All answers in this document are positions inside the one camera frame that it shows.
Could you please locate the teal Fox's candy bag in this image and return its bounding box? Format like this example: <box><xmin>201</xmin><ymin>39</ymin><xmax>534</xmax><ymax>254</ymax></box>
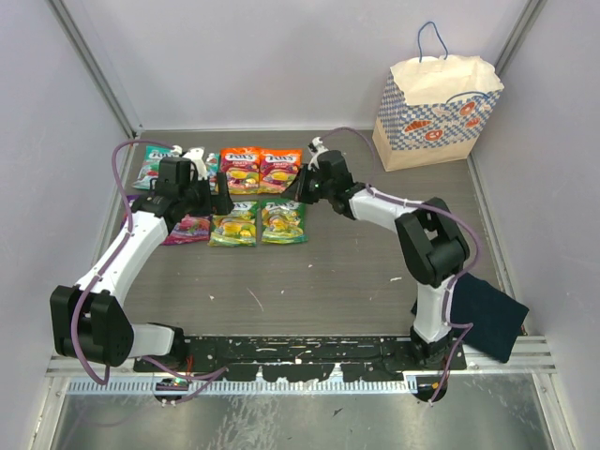
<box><xmin>131</xmin><ymin>145</ymin><xmax>176</xmax><ymax>190</ymax></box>
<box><xmin>205</xmin><ymin>153</ymin><xmax>219</xmax><ymax>193</ymax></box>

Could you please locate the small purple snack packet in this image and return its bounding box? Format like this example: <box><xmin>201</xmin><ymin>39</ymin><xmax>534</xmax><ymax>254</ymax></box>
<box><xmin>162</xmin><ymin>215</ymin><xmax>212</xmax><ymax>246</ymax></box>

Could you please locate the orange candy bag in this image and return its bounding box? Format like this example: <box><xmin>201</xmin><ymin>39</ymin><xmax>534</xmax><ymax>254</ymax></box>
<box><xmin>259</xmin><ymin>148</ymin><xmax>303</xmax><ymax>194</ymax></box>

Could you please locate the slotted cable duct rail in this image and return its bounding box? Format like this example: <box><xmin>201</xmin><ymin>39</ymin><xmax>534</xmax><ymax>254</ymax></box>
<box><xmin>66</xmin><ymin>377</ymin><xmax>417</xmax><ymax>396</ymax></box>

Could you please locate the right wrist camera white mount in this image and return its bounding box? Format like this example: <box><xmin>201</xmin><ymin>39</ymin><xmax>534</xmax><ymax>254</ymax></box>
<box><xmin>307</xmin><ymin>137</ymin><xmax>329</xmax><ymax>168</ymax></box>

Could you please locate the yellow green Fox's candy bag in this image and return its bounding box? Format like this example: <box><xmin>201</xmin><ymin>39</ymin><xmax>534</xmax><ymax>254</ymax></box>
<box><xmin>261</xmin><ymin>199</ymin><xmax>308</xmax><ymax>245</ymax></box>

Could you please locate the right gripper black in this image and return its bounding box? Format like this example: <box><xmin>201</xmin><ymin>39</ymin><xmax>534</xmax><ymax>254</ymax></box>
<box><xmin>279</xmin><ymin>165</ymin><xmax>332</xmax><ymax>206</ymax></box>

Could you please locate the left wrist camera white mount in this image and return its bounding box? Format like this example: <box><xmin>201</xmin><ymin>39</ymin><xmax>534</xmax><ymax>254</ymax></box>
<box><xmin>172</xmin><ymin>145</ymin><xmax>208</xmax><ymax>180</ymax></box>

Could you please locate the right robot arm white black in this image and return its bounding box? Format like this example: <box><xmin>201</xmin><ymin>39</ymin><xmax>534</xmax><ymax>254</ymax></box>
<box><xmin>282</xmin><ymin>150</ymin><xmax>470</xmax><ymax>369</ymax></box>

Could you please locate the checkered paper bakery bag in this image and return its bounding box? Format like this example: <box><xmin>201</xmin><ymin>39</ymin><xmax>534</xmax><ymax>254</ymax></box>
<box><xmin>372</xmin><ymin>45</ymin><xmax>504</xmax><ymax>172</ymax></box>

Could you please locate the purple Fox's berries candy bag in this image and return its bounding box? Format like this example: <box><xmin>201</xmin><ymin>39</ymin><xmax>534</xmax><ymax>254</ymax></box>
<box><xmin>120</xmin><ymin>194</ymin><xmax>140</xmax><ymax>230</ymax></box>

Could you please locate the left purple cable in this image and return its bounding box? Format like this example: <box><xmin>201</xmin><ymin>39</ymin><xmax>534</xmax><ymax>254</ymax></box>
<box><xmin>74</xmin><ymin>138</ymin><xmax>229</xmax><ymax>404</ymax></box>

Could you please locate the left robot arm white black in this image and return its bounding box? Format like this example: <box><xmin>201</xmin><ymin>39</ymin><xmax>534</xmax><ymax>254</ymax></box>
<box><xmin>50</xmin><ymin>148</ymin><xmax>233</xmax><ymax>371</ymax></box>

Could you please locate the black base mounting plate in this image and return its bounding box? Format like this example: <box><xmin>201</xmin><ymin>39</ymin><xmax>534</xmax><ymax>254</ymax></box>
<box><xmin>157</xmin><ymin>336</ymin><xmax>446</xmax><ymax>383</ymax></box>

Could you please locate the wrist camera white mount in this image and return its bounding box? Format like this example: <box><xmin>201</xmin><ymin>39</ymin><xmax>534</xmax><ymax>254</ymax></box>
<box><xmin>307</xmin><ymin>137</ymin><xmax>329</xmax><ymax>168</ymax></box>
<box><xmin>172</xmin><ymin>145</ymin><xmax>208</xmax><ymax>180</ymax></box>

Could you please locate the dark blue cloth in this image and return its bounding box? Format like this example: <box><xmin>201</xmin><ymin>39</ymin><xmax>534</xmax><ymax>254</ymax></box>
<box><xmin>411</xmin><ymin>274</ymin><xmax>531</xmax><ymax>365</ymax></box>

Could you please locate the orange snack packet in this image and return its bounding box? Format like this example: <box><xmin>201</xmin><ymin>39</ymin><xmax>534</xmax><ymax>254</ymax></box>
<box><xmin>219</xmin><ymin>147</ymin><xmax>261</xmax><ymax>195</ymax></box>

